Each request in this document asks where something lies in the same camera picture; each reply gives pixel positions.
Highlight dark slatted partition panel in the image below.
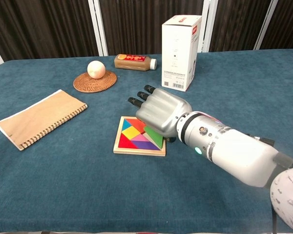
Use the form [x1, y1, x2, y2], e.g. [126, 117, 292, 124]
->
[97, 0, 206, 56]
[209, 0, 268, 52]
[260, 0, 293, 50]
[0, 0, 99, 62]

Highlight cream wooden ball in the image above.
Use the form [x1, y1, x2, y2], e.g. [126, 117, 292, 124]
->
[87, 60, 106, 79]

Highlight kraft spiral-bound notebook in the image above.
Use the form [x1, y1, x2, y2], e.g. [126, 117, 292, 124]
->
[0, 89, 88, 151]

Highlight pink triangle tangram piece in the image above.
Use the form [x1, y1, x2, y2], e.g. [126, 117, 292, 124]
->
[131, 133, 149, 142]

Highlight red triangle tangram piece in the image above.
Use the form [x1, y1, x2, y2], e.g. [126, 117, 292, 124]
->
[118, 134, 139, 150]

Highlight green triangle tangram piece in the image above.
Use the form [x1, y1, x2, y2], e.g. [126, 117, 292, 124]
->
[144, 126, 164, 150]

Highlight wooden tangram tray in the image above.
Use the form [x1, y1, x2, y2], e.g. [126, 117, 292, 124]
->
[113, 116, 167, 157]

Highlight cyan triangle tangram piece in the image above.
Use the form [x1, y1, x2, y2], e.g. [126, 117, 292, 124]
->
[122, 119, 133, 132]

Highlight yellow square tangram piece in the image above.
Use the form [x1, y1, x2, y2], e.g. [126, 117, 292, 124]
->
[121, 126, 142, 141]

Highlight orange triangle tangram piece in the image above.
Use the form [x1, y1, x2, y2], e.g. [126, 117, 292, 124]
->
[126, 118, 147, 135]

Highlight tall white cardboard box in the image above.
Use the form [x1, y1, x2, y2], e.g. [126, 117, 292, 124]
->
[161, 14, 203, 93]

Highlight round woven rattan coaster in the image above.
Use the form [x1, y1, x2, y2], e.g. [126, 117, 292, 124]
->
[73, 70, 118, 94]

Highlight brown drink bottle red label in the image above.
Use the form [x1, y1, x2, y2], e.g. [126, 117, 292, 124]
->
[114, 54, 158, 72]

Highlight purple parallelogram tangram piece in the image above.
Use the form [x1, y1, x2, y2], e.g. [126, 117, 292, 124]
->
[131, 140, 161, 151]

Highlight teal tablecloth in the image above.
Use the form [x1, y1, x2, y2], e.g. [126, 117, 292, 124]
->
[0, 48, 293, 234]

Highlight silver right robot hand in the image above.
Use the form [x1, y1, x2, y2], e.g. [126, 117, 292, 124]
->
[127, 84, 193, 143]

